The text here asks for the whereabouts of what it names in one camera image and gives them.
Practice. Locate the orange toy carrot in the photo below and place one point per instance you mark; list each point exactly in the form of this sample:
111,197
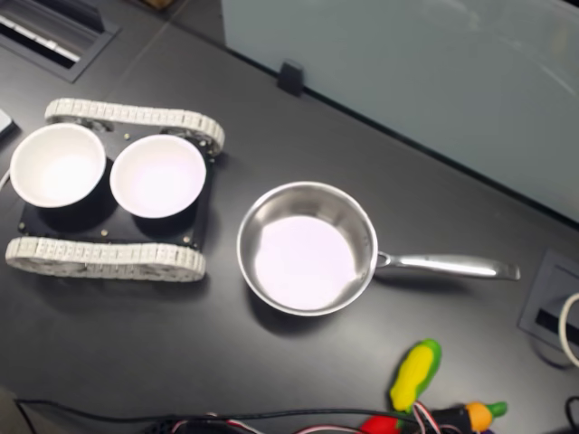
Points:
479,416

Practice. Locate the yellow green toy corn cob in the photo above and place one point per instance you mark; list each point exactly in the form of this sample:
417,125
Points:
414,375

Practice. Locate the red toy chilli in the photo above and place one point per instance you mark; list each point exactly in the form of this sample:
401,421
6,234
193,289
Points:
377,426

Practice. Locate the frosted glass partition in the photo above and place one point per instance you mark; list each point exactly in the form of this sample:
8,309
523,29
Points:
407,68

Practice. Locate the tracked vehicle with white tracks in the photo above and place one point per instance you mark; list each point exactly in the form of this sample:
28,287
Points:
113,264

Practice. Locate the white bowl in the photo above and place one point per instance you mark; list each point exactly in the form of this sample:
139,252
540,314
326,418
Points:
158,181
59,167

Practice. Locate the black partition clip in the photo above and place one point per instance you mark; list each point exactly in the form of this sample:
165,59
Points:
290,77

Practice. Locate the brown cardboard box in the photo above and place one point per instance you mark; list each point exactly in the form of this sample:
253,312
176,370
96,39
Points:
160,2

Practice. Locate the grey flat device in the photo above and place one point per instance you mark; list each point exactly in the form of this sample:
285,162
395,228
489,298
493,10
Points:
4,123

